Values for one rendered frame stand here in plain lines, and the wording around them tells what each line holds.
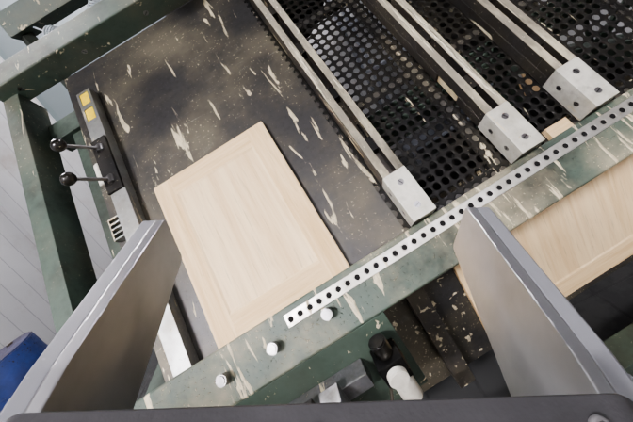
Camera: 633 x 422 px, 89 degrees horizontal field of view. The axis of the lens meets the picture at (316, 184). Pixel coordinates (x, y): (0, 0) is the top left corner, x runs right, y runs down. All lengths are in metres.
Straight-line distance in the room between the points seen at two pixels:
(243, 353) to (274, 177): 0.43
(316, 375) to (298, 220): 0.36
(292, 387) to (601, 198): 1.10
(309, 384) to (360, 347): 0.14
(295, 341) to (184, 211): 0.46
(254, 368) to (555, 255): 1.00
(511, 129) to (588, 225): 0.59
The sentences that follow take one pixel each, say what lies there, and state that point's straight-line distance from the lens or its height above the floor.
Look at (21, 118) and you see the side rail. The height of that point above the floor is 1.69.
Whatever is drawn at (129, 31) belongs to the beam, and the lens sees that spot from 1.44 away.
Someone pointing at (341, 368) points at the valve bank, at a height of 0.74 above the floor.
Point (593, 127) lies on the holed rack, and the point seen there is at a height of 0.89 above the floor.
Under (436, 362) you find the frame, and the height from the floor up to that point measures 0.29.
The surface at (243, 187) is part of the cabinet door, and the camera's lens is 0.92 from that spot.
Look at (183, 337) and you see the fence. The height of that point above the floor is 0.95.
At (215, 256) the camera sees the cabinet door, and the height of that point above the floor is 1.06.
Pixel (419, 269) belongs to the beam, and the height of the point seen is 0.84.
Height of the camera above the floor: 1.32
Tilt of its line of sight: 17 degrees down
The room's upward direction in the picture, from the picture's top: 32 degrees counter-clockwise
